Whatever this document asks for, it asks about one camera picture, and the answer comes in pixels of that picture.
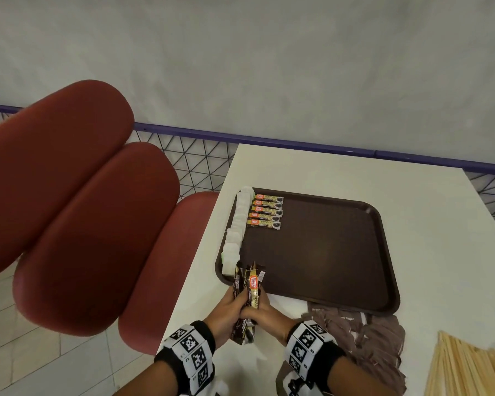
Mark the person's right hand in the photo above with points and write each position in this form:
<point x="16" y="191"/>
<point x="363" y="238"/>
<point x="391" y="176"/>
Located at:
<point x="276" y="323"/>

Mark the person's left hand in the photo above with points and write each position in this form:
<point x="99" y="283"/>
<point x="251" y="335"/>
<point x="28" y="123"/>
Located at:
<point x="222" y="321"/>

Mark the pile of coffee stick sachets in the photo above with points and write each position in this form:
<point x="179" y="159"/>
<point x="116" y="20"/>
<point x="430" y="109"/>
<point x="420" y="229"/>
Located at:
<point x="253" y="284"/>

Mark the row of white tea bags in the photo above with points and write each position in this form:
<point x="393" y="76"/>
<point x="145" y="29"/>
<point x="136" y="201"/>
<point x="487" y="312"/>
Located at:
<point x="230" y="259"/>

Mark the brown plastic tray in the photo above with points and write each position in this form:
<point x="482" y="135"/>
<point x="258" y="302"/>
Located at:
<point x="321" y="251"/>

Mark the pile of brown sugar packets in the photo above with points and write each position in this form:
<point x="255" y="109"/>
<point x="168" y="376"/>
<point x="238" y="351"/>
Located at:
<point x="375" y="338"/>

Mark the gold coffee stick sachet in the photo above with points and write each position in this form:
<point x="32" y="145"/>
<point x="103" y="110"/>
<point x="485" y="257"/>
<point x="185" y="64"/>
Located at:
<point x="265" y="217"/>
<point x="266" y="211"/>
<point x="267" y="204"/>
<point x="268" y="198"/>
<point x="263" y="223"/>

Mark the white tea bag green tag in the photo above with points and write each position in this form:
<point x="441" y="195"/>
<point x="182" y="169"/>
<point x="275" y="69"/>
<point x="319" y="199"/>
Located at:
<point x="245" y="192"/>

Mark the bundle of wooden stirrers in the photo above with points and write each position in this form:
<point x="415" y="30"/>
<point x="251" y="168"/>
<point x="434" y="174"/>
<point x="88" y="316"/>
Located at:
<point x="466" y="371"/>

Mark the person's right forearm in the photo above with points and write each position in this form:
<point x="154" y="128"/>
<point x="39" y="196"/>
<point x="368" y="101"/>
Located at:
<point x="363" y="379"/>

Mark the person's left forearm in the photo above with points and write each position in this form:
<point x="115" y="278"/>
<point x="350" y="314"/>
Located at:
<point x="152" y="383"/>

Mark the right marker wristband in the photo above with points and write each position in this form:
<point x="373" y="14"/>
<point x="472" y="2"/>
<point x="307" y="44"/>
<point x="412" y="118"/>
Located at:
<point x="309" y="350"/>

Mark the marker wristband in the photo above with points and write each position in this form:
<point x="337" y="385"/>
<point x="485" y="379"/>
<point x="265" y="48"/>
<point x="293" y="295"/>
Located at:
<point x="309" y="350"/>
<point x="189" y="354"/>

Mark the left marker wristband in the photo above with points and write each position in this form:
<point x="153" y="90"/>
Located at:
<point x="189" y="354"/>

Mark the red padded chair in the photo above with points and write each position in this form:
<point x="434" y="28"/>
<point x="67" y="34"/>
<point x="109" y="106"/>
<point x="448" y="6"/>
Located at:
<point x="66" y="202"/>

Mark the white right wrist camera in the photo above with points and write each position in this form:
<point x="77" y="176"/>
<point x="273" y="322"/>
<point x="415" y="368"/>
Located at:
<point x="299" y="387"/>

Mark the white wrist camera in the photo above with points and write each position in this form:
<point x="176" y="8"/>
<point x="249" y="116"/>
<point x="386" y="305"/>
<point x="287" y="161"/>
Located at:
<point x="222" y="389"/>
<point x="299" y="387"/>

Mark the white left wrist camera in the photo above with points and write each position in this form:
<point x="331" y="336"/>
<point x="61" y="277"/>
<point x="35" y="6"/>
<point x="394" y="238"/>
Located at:
<point x="222" y="389"/>

